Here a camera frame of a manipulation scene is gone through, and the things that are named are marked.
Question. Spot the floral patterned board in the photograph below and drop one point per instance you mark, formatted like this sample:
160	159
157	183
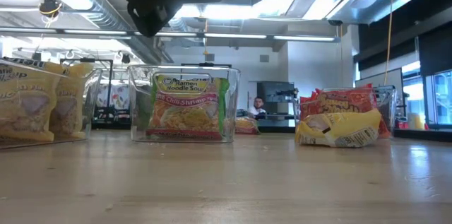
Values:
116	97

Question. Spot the lime chili shrimp ramen pack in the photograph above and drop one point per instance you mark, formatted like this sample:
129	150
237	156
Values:
187	118
247	125

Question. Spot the black window ledge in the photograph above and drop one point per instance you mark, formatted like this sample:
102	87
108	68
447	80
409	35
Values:
423	135

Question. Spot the clear plastic bin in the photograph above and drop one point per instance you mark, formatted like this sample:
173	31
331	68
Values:
233	111
386	111
95	93

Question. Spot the person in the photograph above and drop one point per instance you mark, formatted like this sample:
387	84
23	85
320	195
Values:
258	103

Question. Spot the yellow creamy chicken ramen pack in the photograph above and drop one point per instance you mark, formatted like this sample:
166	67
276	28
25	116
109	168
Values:
26	104
72	104

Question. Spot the bright window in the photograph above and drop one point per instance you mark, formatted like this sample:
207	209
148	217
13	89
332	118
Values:
443	93

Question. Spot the linear ceiling light strip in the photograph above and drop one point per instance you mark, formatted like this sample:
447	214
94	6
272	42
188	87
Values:
233	35

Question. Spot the grey metal cabinet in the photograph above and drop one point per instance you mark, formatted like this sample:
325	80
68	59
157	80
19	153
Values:
279	93

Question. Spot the grey wall vent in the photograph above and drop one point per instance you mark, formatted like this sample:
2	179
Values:
210	57
264	58

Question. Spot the yellow container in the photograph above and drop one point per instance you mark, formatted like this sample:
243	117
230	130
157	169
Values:
418	121

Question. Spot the black ceiling security camera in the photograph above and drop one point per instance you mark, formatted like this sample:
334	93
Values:
335	22

